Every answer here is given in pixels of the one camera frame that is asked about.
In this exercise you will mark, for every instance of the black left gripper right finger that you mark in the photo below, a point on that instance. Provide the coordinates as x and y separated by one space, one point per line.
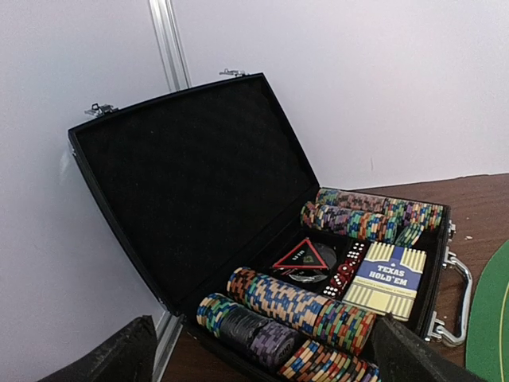
403 356

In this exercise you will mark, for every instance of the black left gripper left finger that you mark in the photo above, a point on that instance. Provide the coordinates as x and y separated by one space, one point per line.
128 355

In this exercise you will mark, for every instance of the blue Texas Hold'em card deck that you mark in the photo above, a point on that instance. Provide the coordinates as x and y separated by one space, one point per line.
387 280

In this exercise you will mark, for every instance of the middle poker chip row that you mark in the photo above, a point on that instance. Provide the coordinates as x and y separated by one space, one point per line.
326 320

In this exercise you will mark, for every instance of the poker chip row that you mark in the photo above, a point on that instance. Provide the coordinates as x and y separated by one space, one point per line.
262 339
360 225
319 363
406 211
326 320

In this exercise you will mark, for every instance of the round green poker mat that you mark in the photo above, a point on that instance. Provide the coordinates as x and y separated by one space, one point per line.
487 342

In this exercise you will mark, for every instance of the nearest poker chip row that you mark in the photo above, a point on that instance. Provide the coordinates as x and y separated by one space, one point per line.
319 363

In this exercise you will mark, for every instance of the red dice row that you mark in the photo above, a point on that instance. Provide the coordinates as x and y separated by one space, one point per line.
345 271

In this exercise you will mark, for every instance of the black triangle-marked button stack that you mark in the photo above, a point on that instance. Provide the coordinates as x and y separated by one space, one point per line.
310 261

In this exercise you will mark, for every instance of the front poker chip row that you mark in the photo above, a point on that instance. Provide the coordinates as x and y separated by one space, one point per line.
262 339

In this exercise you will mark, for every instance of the back poker chip row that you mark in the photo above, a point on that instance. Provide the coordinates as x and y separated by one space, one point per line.
406 211

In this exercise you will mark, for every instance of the black poker chip case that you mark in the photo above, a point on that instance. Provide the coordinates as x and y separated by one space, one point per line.
199 183

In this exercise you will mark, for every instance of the left aluminium frame post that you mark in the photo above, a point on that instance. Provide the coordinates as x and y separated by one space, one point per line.
169 44

